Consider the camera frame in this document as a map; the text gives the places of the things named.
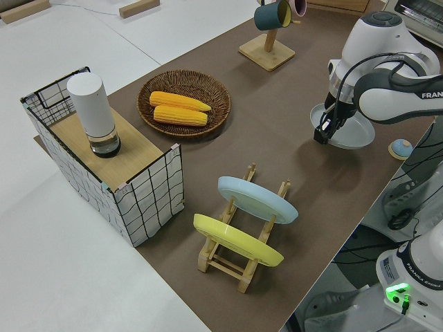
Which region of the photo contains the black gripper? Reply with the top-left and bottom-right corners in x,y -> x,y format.
314,98 -> 358,145

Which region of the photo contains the gray plate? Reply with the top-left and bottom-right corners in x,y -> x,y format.
309,103 -> 376,150

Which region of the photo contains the light blue plate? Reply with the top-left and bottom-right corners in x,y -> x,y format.
217,176 -> 299,225

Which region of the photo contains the yellow plate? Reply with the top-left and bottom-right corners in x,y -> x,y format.
192,213 -> 285,268

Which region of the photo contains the wooden plate rack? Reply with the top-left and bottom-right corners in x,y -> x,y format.
197,162 -> 292,294

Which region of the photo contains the brown table mat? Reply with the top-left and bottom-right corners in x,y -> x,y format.
33,0 -> 443,332

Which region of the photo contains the blue service bell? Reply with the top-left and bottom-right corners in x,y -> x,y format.
388,138 -> 413,160

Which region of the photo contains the gray stand foot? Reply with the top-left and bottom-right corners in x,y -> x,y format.
381,178 -> 422,222
303,289 -> 361,332

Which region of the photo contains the wooden mug tree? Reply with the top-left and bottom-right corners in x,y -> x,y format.
237,0 -> 301,73

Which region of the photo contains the black round device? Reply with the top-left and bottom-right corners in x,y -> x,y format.
387,209 -> 415,231

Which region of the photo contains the brown wicker basket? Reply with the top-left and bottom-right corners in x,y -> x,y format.
137,70 -> 232,138

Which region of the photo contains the pink mug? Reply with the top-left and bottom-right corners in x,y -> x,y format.
289,0 -> 308,17

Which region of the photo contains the dark teal mug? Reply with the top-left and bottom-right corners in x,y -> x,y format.
253,0 -> 292,31

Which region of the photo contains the white toaster oven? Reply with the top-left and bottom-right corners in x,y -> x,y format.
380,0 -> 443,48

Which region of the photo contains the yellow corn cob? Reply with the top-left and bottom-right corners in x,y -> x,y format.
152,104 -> 209,127
149,91 -> 213,113

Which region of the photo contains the short wooden block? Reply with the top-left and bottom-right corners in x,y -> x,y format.
118,0 -> 161,19

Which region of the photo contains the white cylinder grinder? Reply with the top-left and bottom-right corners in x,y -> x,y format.
66,72 -> 122,159

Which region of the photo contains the long wooden block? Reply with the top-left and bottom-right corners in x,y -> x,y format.
0,0 -> 52,25

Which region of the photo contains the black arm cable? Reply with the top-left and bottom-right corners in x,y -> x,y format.
318,51 -> 422,131

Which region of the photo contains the black base cable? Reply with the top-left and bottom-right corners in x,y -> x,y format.
397,294 -> 413,317

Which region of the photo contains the wire grid shelf with wood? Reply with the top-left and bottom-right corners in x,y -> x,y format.
19,65 -> 184,248

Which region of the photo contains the thin white wire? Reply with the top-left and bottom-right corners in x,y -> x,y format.
51,1 -> 120,17

